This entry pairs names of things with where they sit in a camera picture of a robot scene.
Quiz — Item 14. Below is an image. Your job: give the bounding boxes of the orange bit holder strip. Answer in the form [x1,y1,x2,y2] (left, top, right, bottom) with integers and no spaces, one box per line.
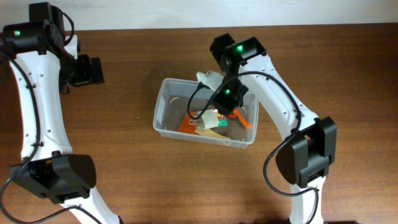
[233,109,252,129]

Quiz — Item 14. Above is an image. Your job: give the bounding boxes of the clear bag of wall plugs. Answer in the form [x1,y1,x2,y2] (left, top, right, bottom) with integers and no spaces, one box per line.
[188,109,228,131]

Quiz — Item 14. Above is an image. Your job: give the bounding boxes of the clear plastic container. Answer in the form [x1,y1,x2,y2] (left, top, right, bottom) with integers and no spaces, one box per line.
[153,78,259,149]

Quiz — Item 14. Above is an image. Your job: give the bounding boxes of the red scraper wooden handle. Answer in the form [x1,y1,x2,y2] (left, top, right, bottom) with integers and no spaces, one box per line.
[177,111,231,146]

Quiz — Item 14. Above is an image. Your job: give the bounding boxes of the red handled pliers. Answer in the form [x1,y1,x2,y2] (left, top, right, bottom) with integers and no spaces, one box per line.
[227,114,238,119]

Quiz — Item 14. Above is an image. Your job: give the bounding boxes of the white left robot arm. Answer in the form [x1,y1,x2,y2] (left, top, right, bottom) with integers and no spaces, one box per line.
[1,2,122,223]

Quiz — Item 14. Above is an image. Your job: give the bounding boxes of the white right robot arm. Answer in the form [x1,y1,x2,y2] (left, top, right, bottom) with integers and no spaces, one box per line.
[197,34,337,223]

